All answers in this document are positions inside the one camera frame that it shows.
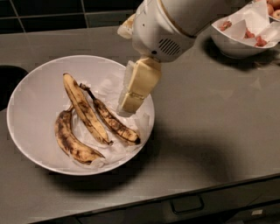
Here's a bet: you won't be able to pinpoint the white gripper with vent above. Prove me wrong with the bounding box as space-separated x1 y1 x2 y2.
117 0 195 117

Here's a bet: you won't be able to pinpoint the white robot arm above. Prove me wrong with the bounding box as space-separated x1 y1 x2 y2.
117 0 245 116

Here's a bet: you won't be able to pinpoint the white paper in large bowl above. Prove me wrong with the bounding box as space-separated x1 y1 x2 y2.
81 89 148 169

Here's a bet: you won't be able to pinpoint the right dark spotted banana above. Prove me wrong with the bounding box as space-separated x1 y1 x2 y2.
80 83 141 145

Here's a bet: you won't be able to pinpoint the small white bowl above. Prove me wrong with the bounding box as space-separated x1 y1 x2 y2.
211 18 280 59

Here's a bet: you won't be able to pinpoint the large white bowl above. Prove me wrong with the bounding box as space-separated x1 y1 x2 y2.
7 55 155 176

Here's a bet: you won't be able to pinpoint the left brown spotted banana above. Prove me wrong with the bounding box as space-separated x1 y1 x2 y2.
54 105 104 164

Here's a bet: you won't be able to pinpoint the apples in far bowl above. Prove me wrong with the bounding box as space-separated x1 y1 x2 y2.
253 0 280 21

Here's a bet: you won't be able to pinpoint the red fruit pieces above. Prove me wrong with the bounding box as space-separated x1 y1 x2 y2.
219 20 268 47

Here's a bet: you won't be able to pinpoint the dark drawer handle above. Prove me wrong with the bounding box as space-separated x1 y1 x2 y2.
170 195 205 214

